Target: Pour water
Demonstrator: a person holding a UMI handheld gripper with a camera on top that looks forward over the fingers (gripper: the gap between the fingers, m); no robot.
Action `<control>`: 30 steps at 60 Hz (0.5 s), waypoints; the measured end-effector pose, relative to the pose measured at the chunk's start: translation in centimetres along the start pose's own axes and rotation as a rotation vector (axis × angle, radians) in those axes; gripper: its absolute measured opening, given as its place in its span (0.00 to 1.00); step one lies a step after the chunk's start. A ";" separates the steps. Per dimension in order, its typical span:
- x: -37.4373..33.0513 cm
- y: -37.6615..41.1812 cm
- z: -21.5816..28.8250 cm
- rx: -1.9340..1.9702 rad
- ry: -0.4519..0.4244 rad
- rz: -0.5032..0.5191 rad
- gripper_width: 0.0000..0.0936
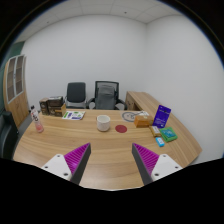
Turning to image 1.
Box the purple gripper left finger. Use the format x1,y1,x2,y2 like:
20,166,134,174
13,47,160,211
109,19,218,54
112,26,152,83
64,143,91,185

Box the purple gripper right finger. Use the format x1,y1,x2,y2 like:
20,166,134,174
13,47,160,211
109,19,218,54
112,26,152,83
132,143,159,185

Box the clear water bottle pink label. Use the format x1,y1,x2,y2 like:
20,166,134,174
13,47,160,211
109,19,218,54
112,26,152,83
31,106,44,133

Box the small blue box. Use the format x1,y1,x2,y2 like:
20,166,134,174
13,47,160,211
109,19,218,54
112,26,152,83
155,137,165,147

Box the yellow-brown snack packet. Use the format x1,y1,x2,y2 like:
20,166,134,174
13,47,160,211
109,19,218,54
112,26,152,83
149,126,161,137

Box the green flat box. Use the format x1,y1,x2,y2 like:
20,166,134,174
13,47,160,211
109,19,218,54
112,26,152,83
160,127,177,142

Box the wooden tissue box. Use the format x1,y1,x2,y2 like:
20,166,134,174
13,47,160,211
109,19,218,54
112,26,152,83
134,115,153,128

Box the red round coaster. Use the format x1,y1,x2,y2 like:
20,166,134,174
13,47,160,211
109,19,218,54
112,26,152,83
115,125,127,133

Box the white green leaflet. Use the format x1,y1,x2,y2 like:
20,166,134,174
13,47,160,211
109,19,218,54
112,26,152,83
63,111,85,120

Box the white ceramic mug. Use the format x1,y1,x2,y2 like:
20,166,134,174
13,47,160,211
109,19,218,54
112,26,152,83
97,115,110,132

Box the round grey plate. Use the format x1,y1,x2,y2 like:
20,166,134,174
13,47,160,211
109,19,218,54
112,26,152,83
122,112,136,122

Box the purple standing card box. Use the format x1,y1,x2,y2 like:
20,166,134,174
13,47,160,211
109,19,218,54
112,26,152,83
153,105,171,128

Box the dark brown box stack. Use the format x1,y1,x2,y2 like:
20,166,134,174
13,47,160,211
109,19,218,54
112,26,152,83
48,96,66,117

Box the wooden side desk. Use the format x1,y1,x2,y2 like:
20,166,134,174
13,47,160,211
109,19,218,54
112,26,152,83
125,90,168,116

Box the black office chair left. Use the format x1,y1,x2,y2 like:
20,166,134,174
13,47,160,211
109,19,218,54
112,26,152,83
66,82,87,109

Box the small brown box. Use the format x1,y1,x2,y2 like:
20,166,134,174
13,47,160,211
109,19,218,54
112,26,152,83
39,98,49,115

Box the grey mesh office chair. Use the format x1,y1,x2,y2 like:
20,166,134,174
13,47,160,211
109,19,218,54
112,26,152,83
86,81,127,110

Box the black armchair at left edge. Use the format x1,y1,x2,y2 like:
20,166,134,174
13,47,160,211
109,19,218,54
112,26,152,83
0,110,20,160

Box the wooden cabinet glass doors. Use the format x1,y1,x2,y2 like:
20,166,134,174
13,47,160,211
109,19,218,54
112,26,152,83
3,55,29,127

